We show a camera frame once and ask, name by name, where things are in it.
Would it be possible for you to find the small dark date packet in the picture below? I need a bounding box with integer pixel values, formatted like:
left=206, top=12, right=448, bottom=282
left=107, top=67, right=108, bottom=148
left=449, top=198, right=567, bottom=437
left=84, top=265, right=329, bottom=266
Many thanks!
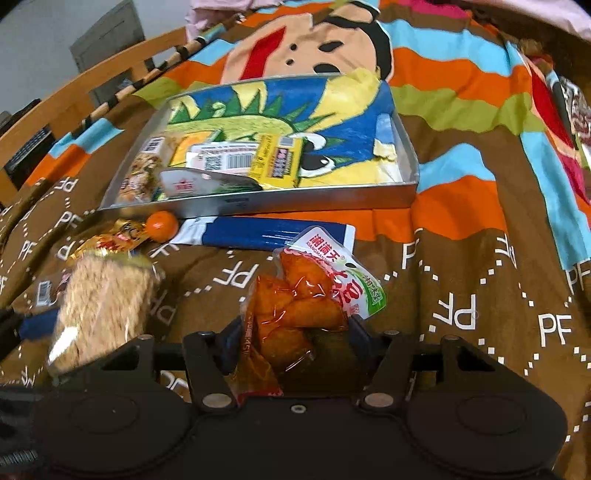
left=35, top=270, right=71, bottom=308

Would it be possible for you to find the rice crisp clear packet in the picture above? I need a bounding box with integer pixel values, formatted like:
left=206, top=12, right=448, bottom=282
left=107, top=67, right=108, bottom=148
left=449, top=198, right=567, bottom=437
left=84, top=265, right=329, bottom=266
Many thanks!
left=47, top=251, right=163, bottom=376

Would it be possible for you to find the orange tofu snack packet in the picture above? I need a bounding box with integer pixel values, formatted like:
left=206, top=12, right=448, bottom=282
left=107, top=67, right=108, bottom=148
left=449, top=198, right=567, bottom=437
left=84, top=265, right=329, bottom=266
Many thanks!
left=230, top=225, right=387, bottom=402

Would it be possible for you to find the gold red candy packet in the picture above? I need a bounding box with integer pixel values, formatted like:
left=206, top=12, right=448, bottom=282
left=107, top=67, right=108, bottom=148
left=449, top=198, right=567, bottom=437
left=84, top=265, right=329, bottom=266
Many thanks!
left=70, top=219, right=148, bottom=260

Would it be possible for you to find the blue white packet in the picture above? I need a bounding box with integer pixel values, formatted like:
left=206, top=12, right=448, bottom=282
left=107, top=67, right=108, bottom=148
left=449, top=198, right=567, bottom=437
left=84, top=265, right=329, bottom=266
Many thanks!
left=170, top=216, right=356, bottom=256

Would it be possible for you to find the small orange mandarin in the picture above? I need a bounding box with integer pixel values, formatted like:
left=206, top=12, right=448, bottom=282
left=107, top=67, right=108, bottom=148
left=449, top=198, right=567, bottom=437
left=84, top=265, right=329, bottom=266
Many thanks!
left=145, top=211, right=179, bottom=243

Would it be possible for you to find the nut bar clear packet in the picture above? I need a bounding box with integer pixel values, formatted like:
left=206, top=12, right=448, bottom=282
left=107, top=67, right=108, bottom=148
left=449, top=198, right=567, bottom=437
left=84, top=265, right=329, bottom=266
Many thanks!
left=116, top=135, right=178, bottom=204

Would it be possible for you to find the white green snack packet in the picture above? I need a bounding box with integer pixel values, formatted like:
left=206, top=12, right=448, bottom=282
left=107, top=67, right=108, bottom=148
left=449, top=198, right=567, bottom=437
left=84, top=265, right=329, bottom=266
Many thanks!
left=158, top=141, right=263, bottom=198

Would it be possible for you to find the yellow snack packet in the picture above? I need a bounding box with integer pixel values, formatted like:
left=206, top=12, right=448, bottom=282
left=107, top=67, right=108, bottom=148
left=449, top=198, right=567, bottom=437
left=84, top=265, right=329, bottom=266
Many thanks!
left=249, top=134, right=304, bottom=190

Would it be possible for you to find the black plastic crate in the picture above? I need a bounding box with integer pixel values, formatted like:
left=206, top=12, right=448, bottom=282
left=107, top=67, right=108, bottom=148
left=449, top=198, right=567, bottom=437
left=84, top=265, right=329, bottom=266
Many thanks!
left=0, top=98, right=55, bottom=189

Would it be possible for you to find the metal tray with dinosaur picture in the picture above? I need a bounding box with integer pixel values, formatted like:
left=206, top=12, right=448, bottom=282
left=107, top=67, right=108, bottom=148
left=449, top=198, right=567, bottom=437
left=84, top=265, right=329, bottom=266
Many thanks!
left=101, top=69, right=419, bottom=218

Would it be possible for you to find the floral white pillow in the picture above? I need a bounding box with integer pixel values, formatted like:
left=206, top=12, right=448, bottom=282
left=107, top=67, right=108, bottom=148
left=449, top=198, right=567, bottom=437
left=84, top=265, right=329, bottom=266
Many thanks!
left=546, top=70, right=590, bottom=170

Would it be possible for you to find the pink hanging sheet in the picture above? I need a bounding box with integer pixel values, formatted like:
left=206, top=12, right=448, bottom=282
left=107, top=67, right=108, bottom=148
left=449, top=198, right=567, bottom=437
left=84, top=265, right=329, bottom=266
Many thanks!
left=185, top=1, right=590, bottom=41

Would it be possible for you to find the wooden bed rail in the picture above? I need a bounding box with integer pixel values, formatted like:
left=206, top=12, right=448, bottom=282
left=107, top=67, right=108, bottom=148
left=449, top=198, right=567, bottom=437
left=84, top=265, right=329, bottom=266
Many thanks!
left=0, top=26, right=188, bottom=206

